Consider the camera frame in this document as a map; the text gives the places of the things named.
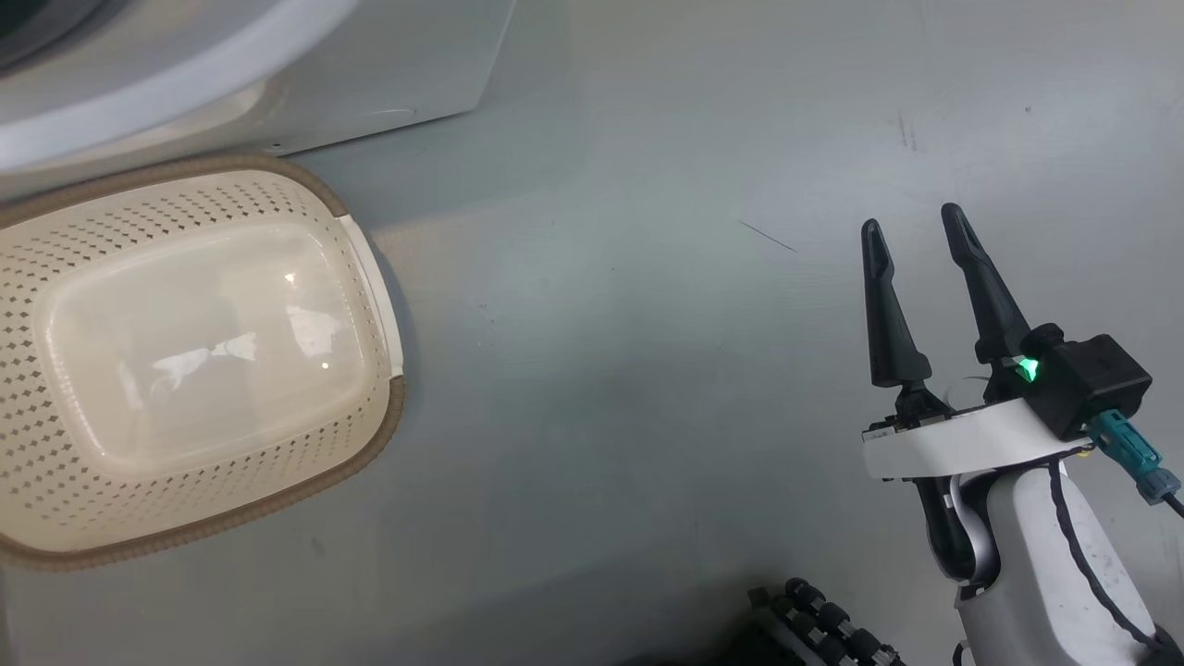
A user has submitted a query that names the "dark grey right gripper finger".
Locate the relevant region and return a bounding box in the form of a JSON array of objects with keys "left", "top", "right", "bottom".
[
  {"left": 861, "top": 219, "right": 933, "bottom": 389},
  {"left": 941, "top": 203, "right": 1032, "bottom": 366}
]

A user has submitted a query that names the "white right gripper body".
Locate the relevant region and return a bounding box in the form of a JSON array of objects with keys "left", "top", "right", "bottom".
[{"left": 862, "top": 379, "right": 1097, "bottom": 480}]

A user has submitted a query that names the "white washing machine body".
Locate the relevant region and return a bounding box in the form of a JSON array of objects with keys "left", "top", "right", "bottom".
[{"left": 0, "top": 0, "right": 519, "bottom": 201}]

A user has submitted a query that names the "cream perforated laundry basket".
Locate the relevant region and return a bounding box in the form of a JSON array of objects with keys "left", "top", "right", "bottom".
[{"left": 0, "top": 153, "right": 408, "bottom": 571}]

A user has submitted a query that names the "grey rubber door gasket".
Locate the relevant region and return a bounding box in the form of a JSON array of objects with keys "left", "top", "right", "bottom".
[{"left": 0, "top": 0, "right": 126, "bottom": 73}]

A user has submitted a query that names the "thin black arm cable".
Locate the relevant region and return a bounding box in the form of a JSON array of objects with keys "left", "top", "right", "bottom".
[{"left": 1045, "top": 458, "right": 1184, "bottom": 653}]

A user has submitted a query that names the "teal right camera cable connector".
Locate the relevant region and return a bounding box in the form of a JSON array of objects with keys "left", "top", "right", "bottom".
[{"left": 1086, "top": 411, "right": 1183, "bottom": 506}]

